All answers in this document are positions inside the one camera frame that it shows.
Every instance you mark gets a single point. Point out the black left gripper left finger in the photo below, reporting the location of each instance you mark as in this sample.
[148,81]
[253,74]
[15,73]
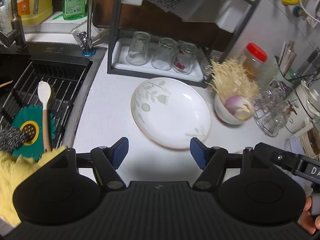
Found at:
[106,161]

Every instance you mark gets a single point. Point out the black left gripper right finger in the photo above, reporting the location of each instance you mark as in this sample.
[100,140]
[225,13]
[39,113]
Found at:
[211,161]

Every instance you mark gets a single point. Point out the person's right hand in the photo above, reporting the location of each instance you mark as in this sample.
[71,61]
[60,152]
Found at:
[306,221]

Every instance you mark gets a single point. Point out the pale blue plastic bowl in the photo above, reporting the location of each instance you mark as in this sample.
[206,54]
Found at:
[296,146]

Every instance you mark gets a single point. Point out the small bowl with vegetables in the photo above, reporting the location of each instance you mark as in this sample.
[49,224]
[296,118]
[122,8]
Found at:
[224,114]

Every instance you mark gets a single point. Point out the cut purple onion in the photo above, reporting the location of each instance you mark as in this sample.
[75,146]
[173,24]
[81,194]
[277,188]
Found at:
[239,107]

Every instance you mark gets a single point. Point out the white electric cooker pot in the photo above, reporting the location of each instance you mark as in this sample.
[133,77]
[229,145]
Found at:
[305,103]

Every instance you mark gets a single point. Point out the green sunflower drain cover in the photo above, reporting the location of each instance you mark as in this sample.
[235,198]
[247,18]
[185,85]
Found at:
[29,121]

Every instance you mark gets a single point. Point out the green utensil holder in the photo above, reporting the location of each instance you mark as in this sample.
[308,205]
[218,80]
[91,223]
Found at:
[306,71]

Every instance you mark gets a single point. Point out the yellow cloth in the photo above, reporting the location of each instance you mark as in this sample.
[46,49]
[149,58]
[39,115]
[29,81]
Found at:
[14,170]

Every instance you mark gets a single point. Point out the steel wool scrubber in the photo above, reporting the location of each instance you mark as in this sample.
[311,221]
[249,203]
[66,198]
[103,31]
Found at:
[11,138]

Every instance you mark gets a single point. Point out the clear drinking glass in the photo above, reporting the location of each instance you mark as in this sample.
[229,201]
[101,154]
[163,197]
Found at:
[165,53]
[138,49]

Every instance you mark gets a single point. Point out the chrome faucet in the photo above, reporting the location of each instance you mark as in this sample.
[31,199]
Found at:
[88,49]

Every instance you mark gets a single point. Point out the red-lidded plastic jar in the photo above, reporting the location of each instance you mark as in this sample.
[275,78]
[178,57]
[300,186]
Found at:
[252,57]

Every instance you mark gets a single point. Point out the clear glass red print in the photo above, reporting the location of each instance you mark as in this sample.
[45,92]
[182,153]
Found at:
[185,58]

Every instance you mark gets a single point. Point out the clear drinking glass middle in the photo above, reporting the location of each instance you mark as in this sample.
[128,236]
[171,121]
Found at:
[165,53]

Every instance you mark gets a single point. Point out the bundle of chopsticks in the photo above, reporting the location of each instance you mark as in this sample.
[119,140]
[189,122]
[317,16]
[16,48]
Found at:
[287,57]

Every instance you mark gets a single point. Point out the white drip tray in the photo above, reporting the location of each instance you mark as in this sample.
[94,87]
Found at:
[119,62]

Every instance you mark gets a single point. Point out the black sink drain rack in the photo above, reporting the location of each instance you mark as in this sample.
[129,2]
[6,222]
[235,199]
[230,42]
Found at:
[20,77]

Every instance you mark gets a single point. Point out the black metal dish rack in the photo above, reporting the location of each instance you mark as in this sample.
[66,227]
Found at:
[229,15]

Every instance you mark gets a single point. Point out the brown wooden cutting board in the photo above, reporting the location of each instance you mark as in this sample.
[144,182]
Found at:
[150,18]

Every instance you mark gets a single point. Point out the dark faucet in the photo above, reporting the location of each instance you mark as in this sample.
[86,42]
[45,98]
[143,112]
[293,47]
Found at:
[17,33]

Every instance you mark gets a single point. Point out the green dish soap bottle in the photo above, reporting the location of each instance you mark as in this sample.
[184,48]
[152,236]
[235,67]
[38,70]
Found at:
[74,0]

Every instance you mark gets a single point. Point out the yellow detergent bottle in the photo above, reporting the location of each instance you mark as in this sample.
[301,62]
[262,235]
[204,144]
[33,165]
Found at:
[25,10]

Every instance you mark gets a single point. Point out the wire glass holder rack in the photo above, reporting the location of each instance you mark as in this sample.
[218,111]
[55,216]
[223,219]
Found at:
[272,108]

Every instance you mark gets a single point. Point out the white spoon wooden handle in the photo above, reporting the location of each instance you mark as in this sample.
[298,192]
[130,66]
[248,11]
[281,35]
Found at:
[44,94]

